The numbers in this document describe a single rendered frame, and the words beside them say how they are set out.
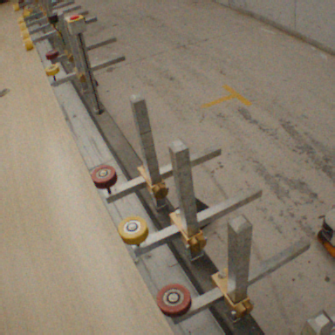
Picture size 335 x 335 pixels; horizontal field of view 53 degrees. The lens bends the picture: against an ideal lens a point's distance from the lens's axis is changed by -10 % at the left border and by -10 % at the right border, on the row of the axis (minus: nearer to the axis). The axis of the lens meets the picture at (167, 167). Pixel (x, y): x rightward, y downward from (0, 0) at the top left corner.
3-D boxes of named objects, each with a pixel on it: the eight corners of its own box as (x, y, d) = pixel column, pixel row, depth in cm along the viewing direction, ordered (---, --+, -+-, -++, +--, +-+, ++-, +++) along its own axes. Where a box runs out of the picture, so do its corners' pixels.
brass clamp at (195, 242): (187, 216, 115) (186, 206, 111) (208, 247, 105) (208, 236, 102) (169, 225, 113) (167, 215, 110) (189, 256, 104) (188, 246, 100)
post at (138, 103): (164, 207, 134) (140, 91, 103) (168, 213, 132) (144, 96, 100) (155, 210, 134) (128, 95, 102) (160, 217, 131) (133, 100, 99)
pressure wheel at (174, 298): (179, 335, 84) (174, 317, 76) (156, 317, 89) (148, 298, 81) (201, 313, 88) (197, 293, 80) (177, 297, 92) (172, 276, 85)
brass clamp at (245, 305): (229, 275, 97) (229, 265, 94) (255, 311, 88) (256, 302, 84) (209, 285, 96) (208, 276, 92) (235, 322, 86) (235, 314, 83)
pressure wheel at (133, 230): (131, 264, 102) (121, 241, 95) (123, 244, 108) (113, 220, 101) (157, 255, 104) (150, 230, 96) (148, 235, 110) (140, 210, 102)
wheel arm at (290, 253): (302, 243, 100) (304, 235, 98) (309, 250, 98) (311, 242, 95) (169, 317, 90) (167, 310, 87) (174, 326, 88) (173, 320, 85)
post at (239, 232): (237, 315, 100) (242, 209, 68) (243, 323, 98) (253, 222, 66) (227, 320, 99) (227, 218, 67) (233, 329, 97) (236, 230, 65)
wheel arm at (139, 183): (216, 152, 136) (216, 142, 133) (222, 156, 134) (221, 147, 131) (105, 199, 126) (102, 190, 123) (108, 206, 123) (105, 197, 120)
